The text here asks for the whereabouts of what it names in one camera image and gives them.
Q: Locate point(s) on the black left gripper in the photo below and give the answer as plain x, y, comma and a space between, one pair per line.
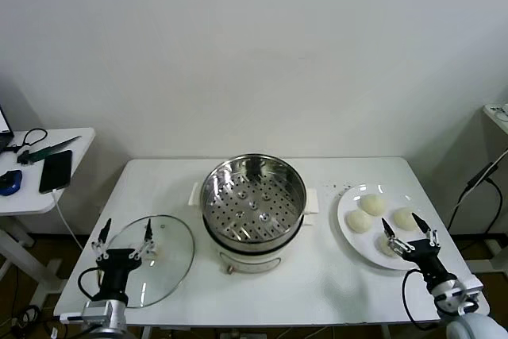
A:
117, 271

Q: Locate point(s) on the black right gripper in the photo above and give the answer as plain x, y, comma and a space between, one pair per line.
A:
426, 257

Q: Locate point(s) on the white steamed baozi bun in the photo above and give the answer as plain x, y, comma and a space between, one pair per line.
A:
359, 220
372, 204
382, 244
401, 220

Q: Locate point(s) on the round glass pot lid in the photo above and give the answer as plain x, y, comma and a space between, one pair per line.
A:
170, 259

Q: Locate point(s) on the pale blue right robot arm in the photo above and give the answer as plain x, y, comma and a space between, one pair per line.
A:
476, 327

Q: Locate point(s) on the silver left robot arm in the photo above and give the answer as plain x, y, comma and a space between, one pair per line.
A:
107, 317

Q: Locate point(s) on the stainless steel steamer basket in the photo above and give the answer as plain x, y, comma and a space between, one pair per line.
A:
254, 212

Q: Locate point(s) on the large white plate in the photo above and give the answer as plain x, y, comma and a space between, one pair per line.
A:
397, 200

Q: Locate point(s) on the black smartphone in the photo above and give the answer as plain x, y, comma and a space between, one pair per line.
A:
55, 172

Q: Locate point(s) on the white side table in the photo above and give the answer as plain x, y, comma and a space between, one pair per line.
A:
24, 204

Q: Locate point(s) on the dark green flat blade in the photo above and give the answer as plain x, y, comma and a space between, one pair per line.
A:
47, 150

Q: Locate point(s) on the white electric cooker base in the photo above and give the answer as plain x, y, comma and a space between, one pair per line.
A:
246, 261

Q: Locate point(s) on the blue computer mouse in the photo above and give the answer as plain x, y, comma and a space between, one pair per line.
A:
10, 182

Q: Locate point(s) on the white power strip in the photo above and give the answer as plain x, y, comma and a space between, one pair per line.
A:
500, 112

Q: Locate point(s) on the black laptop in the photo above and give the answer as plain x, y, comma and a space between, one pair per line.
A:
3, 124

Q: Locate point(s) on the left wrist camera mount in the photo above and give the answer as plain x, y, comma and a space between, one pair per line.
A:
71, 318

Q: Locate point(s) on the white desk with frame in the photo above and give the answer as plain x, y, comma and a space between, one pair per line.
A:
494, 124

